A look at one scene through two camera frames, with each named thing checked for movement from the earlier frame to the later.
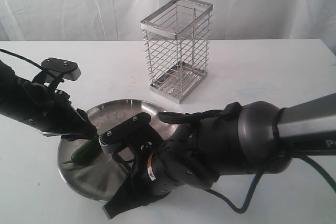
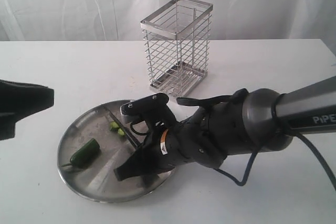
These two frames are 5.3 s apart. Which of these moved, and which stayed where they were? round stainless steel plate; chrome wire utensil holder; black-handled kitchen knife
Moved: black-handled kitchen knife
Stayed: chrome wire utensil holder; round stainless steel plate
